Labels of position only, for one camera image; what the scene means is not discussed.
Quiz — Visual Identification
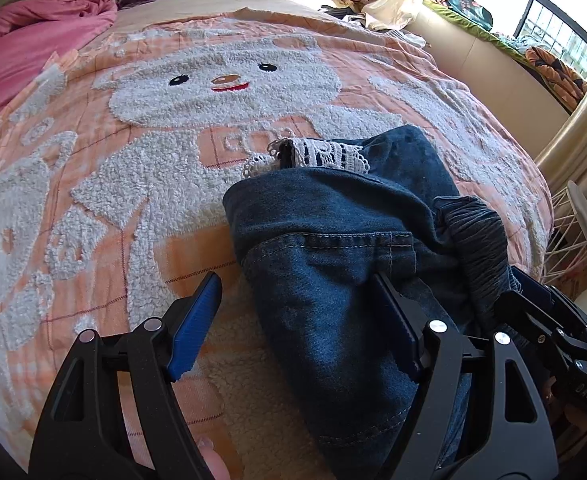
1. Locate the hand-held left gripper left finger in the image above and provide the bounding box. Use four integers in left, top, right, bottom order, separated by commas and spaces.
28, 271, 223, 480

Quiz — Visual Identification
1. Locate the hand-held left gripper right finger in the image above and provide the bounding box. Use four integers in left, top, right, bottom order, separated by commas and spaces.
373, 271, 559, 480

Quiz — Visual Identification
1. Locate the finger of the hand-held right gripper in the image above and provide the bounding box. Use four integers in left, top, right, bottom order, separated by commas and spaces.
511, 267, 587, 333
493, 291, 587, 417

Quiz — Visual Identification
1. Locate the blue denim pants lace hem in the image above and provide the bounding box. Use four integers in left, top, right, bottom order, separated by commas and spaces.
222, 125, 549, 480

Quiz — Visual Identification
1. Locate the person's left hand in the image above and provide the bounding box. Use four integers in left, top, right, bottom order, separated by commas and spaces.
198, 437, 232, 480

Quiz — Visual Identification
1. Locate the orange bear print blanket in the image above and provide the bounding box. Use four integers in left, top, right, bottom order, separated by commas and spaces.
0, 7, 557, 480

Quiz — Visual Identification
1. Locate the orange patterned blanket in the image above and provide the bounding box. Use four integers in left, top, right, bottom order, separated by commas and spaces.
523, 45, 587, 113

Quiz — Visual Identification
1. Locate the green window seat mat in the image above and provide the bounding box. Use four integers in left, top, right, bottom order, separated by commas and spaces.
422, 0, 587, 106

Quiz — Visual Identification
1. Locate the window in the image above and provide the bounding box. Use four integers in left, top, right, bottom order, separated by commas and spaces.
446, 0, 587, 81

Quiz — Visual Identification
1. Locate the dark green bag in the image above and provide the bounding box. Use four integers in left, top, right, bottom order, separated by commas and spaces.
443, 0, 494, 31

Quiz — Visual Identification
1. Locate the white garment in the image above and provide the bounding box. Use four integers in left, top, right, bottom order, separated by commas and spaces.
346, 12, 427, 48

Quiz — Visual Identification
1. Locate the beige bed sheet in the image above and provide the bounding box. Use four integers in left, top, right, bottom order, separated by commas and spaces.
118, 0, 369, 23

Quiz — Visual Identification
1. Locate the pink quilt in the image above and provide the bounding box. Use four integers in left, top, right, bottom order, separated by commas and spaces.
0, 0, 119, 143

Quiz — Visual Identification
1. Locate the white wire rack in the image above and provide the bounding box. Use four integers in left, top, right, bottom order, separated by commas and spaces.
541, 180, 587, 286

